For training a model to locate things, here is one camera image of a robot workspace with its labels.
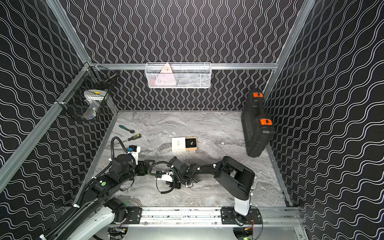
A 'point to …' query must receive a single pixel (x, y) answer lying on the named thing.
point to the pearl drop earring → (191, 143)
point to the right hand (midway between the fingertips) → (168, 179)
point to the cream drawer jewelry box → (181, 144)
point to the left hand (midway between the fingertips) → (149, 160)
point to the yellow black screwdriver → (134, 137)
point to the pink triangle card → (166, 77)
